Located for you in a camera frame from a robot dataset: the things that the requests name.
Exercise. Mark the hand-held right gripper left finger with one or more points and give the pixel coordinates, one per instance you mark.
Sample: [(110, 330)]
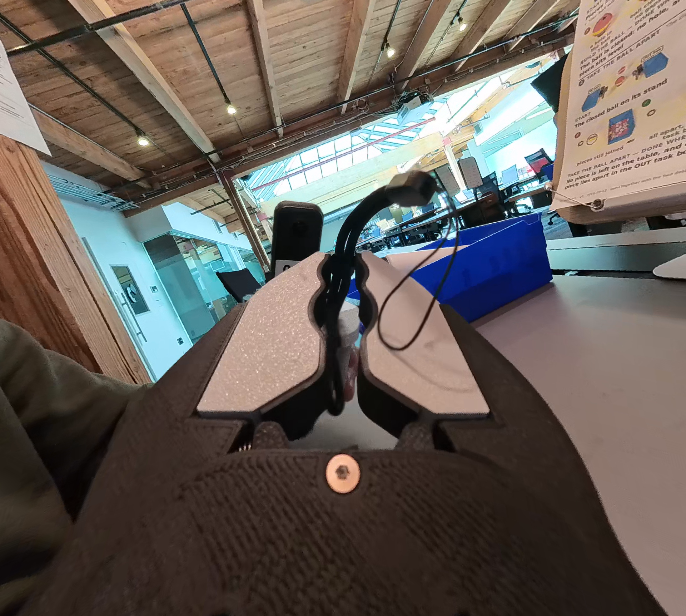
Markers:
[(262, 353)]

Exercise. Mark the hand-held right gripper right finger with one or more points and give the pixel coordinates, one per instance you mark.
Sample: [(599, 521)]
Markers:
[(429, 369)]

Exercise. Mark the blue plastic bin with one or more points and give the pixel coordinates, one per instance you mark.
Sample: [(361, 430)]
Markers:
[(482, 273)]

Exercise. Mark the black item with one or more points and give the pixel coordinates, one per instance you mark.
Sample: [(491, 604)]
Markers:
[(412, 188)]

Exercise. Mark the person's left forearm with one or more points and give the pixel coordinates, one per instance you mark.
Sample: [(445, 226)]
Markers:
[(43, 439)]

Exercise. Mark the ceiling projector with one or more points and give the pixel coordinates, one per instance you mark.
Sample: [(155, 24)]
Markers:
[(415, 104)]

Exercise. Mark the black tablet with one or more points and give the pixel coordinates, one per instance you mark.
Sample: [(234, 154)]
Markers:
[(600, 251)]

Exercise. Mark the wooden display board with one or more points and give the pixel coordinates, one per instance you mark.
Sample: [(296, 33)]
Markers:
[(579, 216)]

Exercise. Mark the wide wooden pillar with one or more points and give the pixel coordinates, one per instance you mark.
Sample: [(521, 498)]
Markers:
[(53, 278)]

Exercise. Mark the black red office chair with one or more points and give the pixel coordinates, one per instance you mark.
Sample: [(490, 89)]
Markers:
[(538, 165)]

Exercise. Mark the white board stand base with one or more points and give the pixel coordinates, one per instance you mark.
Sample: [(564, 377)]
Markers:
[(672, 267)]

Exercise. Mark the white paper notice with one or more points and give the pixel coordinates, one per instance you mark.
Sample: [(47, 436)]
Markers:
[(16, 106)]

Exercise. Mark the printed instruction sheet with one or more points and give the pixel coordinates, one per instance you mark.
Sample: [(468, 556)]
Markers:
[(616, 90)]

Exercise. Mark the dark logo wall panel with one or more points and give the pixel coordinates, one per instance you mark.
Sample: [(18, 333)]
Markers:
[(131, 291)]

